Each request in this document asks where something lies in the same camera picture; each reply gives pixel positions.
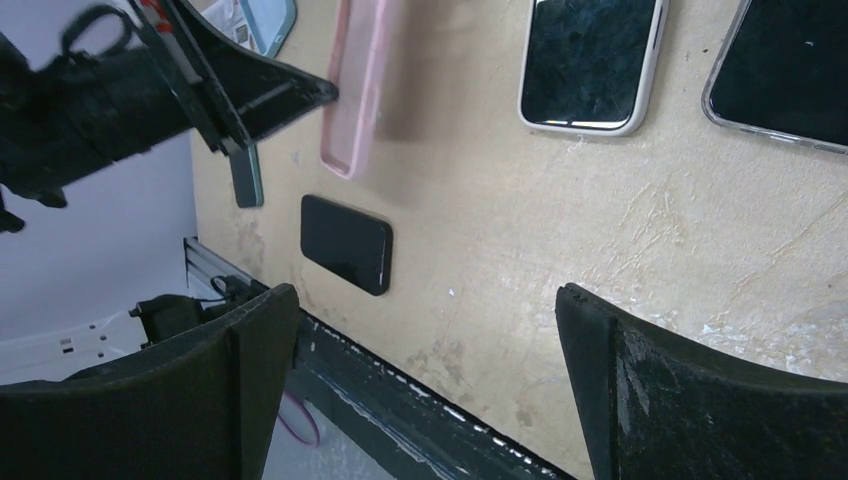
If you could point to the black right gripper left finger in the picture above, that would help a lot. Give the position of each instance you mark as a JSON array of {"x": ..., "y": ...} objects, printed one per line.
[{"x": 200, "y": 405}]

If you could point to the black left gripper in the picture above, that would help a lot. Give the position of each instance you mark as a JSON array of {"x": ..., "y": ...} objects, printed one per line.
[{"x": 126, "y": 80}]

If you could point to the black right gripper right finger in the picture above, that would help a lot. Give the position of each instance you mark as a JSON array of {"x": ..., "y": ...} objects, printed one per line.
[{"x": 653, "y": 404}]

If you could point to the pink phone case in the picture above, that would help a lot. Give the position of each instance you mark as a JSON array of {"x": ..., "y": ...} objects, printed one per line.
[{"x": 357, "y": 67}]

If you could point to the black phone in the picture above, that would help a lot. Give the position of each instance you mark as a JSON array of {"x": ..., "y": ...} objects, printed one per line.
[{"x": 351, "y": 244}]

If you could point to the green-edged phone at left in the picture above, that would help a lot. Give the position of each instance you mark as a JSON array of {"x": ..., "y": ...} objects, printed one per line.
[{"x": 246, "y": 177}]

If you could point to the white printed card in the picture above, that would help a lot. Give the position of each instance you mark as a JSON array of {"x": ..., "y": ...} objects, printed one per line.
[{"x": 229, "y": 18}]

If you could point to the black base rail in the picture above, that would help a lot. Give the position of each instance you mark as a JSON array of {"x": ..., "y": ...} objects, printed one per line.
[{"x": 410, "y": 431}]

